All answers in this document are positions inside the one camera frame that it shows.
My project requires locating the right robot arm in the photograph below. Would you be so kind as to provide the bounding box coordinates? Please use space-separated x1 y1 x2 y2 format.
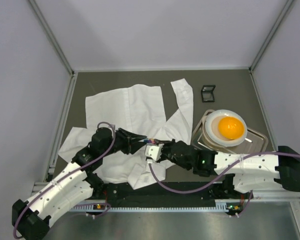
158 141 300 194

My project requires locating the small black open box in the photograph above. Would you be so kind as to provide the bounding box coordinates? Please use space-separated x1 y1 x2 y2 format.
200 84 216 103

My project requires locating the white bowl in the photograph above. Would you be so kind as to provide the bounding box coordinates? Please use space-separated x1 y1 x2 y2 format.
204 109 248 147

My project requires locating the metal tray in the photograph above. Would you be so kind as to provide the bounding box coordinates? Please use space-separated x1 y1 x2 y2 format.
191 109 269 154

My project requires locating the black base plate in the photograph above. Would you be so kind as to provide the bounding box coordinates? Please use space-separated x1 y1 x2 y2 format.
88 183 250 208

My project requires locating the white shirt garment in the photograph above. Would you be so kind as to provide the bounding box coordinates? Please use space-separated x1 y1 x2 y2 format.
58 79 194 190

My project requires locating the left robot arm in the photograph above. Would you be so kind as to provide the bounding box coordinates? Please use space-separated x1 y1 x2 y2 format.
11 125 147 240

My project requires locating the colourful pompom brooch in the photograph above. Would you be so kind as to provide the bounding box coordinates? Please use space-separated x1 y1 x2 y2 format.
143 138 163 145

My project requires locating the grey cable duct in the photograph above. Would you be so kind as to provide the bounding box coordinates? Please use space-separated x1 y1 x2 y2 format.
69 201 241 213

